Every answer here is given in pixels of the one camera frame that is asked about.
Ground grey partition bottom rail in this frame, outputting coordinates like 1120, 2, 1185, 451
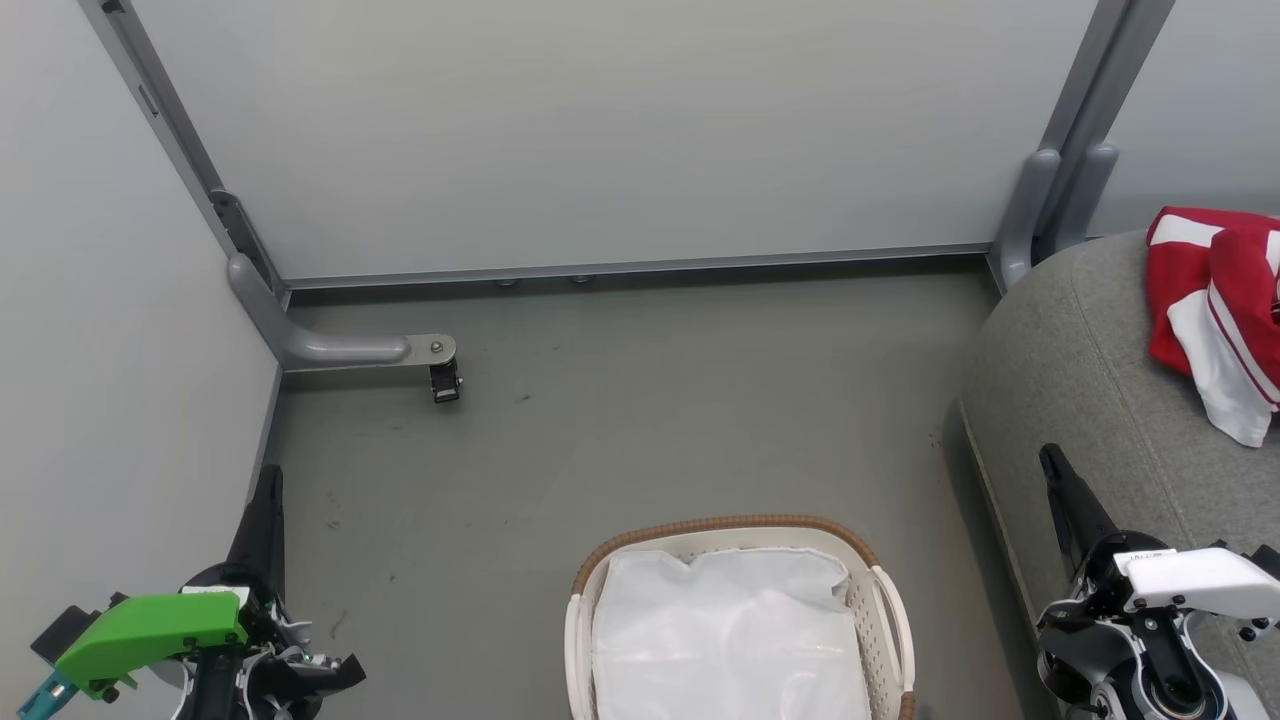
285, 243, 991, 291

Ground long grey partition foot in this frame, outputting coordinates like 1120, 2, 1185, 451
228, 253, 458, 373

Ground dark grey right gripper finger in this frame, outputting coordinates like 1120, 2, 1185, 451
1038, 444, 1118, 581

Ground grey fabric sofa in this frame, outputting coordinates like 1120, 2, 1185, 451
960, 230, 1280, 720

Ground grey partition post with bracket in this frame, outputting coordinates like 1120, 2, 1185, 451
80, 0, 291, 301

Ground grey upright partition foot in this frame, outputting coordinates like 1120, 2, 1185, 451
1050, 143, 1119, 251
993, 148, 1061, 291

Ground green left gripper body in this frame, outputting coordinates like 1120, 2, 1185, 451
55, 565, 291, 698

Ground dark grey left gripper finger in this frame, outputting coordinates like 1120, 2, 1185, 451
228, 466, 286, 591

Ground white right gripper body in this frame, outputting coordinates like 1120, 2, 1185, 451
1080, 532, 1280, 621

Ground left teal plug black cable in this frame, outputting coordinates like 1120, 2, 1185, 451
15, 668, 79, 720

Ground white cloth in basket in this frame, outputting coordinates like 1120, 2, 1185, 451
592, 548, 871, 720

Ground red white garment thin stripes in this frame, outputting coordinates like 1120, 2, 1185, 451
1167, 228, 1280, 448

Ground cream laundry basket brown rim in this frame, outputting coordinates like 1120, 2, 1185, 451
564, 515, 916, 720

